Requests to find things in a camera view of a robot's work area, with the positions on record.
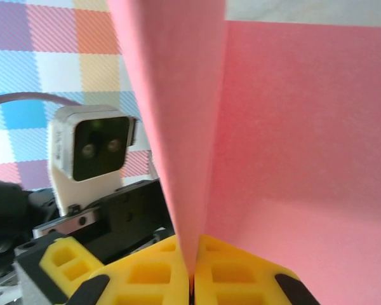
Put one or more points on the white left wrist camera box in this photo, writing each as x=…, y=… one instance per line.
x=98, y=149

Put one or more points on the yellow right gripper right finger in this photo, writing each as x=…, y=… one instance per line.
x=235, y=279

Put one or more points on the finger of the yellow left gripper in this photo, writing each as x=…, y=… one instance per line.
x=66, y=263

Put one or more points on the pink square paper sheet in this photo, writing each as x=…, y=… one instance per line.
x=273, y=127

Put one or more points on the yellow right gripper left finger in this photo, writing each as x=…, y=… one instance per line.
x=146, y=279

